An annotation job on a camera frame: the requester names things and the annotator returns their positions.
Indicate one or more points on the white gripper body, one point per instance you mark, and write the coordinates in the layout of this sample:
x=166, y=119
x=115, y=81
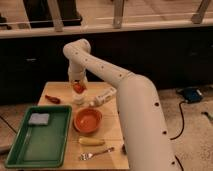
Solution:
x=76, y=72

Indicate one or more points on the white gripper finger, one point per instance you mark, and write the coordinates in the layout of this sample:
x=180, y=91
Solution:
x=72, y=82
x=83, y=84

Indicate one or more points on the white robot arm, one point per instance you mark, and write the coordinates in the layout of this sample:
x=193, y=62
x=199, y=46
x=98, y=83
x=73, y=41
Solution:
x=143, y=125

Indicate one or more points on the white plastic bottle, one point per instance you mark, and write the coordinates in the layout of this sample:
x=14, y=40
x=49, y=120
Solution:
x=103, y=97

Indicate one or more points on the orange bowl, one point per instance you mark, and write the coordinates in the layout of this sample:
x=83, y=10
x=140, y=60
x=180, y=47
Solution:
x=87, y=120

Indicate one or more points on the grey sponge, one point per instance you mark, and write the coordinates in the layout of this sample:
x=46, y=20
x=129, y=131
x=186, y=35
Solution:
x=39, y=119

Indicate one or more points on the yellow corn cob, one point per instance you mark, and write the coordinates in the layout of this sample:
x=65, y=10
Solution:
x=91, y=141

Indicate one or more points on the green plastic tray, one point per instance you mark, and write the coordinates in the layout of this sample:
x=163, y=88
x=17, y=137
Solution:
x=41, y=146

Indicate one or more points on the blue device on floor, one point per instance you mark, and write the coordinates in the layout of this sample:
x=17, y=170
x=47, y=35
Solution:
x=191, y=95

